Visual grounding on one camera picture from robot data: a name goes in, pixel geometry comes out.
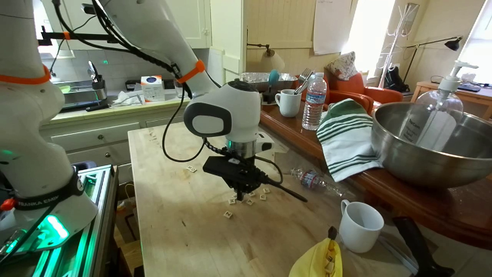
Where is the letter tile N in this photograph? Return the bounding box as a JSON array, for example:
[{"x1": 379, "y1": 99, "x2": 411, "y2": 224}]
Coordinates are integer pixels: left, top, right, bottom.
[{"x1": 223, "y1": 211, "x2": 234, "y2": 220}]

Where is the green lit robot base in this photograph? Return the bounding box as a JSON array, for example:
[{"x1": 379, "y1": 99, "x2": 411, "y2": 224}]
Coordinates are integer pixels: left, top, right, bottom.
[{"x1": 0, "y1": 167, "x2": 116, "y2": 277}]

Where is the orange chair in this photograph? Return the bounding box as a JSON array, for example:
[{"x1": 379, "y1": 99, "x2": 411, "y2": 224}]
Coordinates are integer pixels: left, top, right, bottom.
[{"x1": 325, "y1": 71, "x2": 403, "y2": 114}]

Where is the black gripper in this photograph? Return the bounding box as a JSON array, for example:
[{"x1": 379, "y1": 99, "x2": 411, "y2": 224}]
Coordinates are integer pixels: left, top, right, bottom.
[{"x1": 203, "y1": 156, "x2": 268, "y2": 200}]

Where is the white mug on counter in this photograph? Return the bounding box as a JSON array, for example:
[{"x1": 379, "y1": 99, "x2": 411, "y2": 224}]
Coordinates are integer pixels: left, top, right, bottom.
[{"x1": 276, "y1": 90, "x2": 302, "y2": 117}]

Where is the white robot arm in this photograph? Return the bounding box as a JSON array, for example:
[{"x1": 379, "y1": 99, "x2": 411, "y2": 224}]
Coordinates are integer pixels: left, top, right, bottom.
[{"x1": 0, "y1": 0, "x2": 262, "y2": 219}]

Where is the green striped dish towel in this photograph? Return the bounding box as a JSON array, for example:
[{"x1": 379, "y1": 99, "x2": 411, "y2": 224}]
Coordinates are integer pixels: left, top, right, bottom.
[{"x1": 317, "y1": 99, "x2": 382, "y2": 182}]

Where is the upright plastic water bottle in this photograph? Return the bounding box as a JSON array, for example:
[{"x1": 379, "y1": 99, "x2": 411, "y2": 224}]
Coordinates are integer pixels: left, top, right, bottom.
[{"x1": 302, "y1": 73, "x2": 328, "y2": 131}]

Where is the clear soap pump bottle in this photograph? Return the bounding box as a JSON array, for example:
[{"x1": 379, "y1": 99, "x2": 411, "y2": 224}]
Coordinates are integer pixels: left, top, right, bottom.
[{"x1": 399, "y1": 60, "x2": 477, "y2": 151}]

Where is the black desk lamp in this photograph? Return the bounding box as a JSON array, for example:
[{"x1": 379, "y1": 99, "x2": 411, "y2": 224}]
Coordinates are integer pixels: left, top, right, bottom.
[{"x1": 403, "y1": 36, "x2": 463, "y2": 82}]

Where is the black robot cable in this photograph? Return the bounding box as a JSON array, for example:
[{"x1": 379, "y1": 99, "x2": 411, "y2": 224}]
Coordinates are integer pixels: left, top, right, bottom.
[{"x1": 51, "y1": 0, "x2": 228, "y2": 165}]

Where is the white ceramic mug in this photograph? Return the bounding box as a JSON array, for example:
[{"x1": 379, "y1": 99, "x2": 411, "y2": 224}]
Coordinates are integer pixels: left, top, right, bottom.
[{"x1": 340, "y1": 200, "x2": 385, "y2": 254}]

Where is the stainless steel mixing bowl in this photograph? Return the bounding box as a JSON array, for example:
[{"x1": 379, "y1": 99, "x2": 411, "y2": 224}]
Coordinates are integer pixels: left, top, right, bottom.
[{"x1": 371, "y1": 102, "x2": 492, "y2": 188}]

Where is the yellow banana-shaped bag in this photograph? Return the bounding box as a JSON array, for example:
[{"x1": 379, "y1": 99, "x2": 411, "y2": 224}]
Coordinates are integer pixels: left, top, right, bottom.
[{"x1": 289, "y1": 227, "x2": 343, "y2": 277}]

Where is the lying plastic water bottle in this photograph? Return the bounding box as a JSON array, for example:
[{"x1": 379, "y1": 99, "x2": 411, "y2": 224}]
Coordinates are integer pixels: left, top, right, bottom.
[{"x1": 291, "y1": 170, "x2": 340, "y2": 197}]

